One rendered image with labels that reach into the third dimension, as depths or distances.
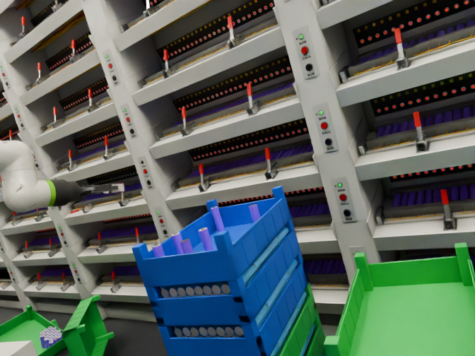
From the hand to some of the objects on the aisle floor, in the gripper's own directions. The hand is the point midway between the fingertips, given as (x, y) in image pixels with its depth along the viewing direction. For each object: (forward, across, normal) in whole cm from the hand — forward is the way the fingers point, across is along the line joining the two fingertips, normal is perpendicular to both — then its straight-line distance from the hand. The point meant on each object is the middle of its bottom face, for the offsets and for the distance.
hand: (114, 188), depth 151 cm
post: (+24, +91, -58) cm, 110 cm away
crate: (-13, -57, -61) cm, 84 cm away
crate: (-6, -15, -65) cm, 67 cm away
